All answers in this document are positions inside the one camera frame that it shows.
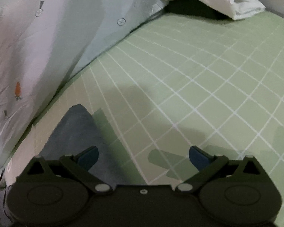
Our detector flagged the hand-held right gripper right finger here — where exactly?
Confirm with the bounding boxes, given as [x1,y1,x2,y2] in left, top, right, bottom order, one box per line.
[176,146,263,193]

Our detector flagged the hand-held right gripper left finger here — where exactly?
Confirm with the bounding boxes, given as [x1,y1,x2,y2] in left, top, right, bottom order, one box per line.
[16,146,113,195]

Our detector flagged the blue denim jeans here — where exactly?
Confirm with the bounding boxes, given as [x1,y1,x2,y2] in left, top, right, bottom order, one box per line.
[39,104,147,187]

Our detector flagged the green grid mat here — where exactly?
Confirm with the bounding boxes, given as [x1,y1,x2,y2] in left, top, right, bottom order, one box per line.
[5,11,284,227]

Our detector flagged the light blue carrot-print shirt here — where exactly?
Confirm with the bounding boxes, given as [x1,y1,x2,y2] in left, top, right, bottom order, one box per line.
[0,0,171,219]

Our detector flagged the dark folded cloth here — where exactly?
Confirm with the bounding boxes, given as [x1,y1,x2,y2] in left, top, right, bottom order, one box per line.
[164,0,232,21]

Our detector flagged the white folded cloth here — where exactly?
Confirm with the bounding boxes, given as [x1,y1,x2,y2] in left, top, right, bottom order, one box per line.
[160,0,267,21]

